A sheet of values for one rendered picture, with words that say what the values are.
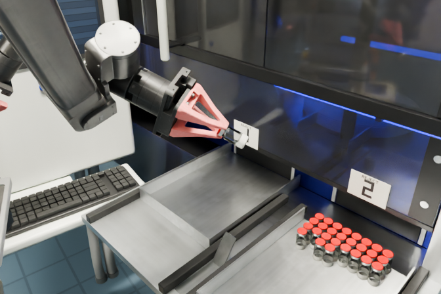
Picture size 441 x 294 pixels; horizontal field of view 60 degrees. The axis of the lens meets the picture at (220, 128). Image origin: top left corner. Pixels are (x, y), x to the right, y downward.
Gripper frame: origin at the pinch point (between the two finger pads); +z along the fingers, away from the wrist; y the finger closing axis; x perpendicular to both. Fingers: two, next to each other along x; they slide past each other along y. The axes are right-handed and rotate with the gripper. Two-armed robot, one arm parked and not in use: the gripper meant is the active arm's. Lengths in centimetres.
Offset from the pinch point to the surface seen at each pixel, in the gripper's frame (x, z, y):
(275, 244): 5.4, 22.5, -31.1
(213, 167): 29, 3, -47
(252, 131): 29.8, 7.5, -27.6
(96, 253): 15, -21, -115
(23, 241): -10, -31, -61
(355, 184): 18.0, 30.8, -15.4
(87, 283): 15, -23, -156
